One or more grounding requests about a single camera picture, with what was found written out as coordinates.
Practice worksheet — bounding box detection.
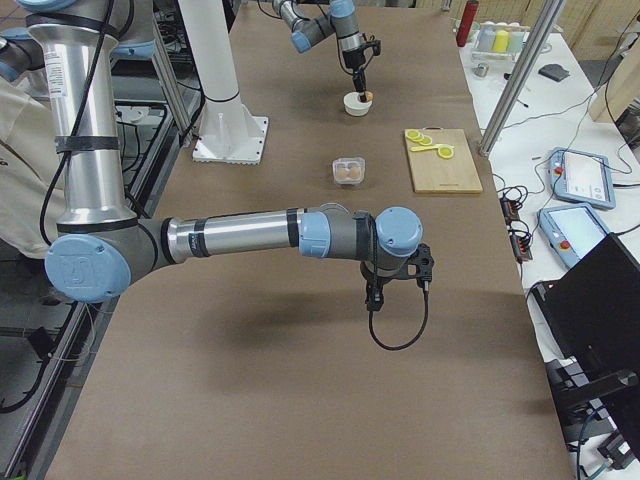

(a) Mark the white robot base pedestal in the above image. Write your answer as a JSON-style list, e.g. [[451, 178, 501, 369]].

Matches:
[[179, 0, 269, 165]]

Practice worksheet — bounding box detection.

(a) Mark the small metal cylinder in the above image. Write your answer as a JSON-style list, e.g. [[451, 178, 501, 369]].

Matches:
[[473, 62, 489, 78]]

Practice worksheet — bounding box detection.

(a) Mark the lemon slice single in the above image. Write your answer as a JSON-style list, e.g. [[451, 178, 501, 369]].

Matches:
[[436, 144, 455, 159]]

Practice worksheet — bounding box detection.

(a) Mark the clear plastic egg box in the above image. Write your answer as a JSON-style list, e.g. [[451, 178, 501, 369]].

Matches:
[[332, 157, 366, 186]]

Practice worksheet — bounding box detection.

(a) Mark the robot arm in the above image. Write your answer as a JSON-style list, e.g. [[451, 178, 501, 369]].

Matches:
[[23, 1, 434, 312], [271, 1, 381, 101]]

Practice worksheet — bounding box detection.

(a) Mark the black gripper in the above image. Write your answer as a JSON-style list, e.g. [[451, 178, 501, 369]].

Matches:
[[341, 33, 381, 88], [362, 243, 435, 312]]

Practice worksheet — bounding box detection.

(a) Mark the lower teach pendant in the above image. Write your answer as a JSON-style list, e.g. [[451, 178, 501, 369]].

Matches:
[[539, 203, 610, 268]]

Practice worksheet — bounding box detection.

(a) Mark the bamboo cutting board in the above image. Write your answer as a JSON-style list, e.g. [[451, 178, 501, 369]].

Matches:
[[404, 128, 483, 194]]

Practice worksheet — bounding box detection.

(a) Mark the teach pendant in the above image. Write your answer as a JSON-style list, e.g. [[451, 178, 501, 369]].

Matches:
[[539, 203, 610, 268], [548, 147, 616, 210]]

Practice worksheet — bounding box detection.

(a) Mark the upper teach pendant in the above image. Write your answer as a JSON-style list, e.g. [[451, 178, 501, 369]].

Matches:
[[548, 147, 616, 210]]

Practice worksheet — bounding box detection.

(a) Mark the white bowl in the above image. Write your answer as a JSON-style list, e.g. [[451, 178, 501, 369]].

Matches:
[[343, 91, 373, 117]]

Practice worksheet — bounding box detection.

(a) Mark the yellow cup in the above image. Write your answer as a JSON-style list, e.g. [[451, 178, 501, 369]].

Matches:
[[492, 29, 509, 53]]

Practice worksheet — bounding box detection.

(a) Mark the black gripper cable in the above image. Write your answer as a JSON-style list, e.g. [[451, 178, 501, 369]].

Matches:
[[367, 282, 431, 351]]

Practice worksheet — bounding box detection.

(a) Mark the red bottle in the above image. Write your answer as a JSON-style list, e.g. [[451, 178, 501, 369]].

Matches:
[[456, 0, 479, 47]]

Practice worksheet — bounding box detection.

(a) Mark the aluminium frame post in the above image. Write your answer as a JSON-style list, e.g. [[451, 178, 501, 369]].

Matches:
[[478, 0, 566, 158]]

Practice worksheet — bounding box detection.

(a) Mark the yellow plastic knife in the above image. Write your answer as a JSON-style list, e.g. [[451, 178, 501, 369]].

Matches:
[[410, 144, 441, 152]]

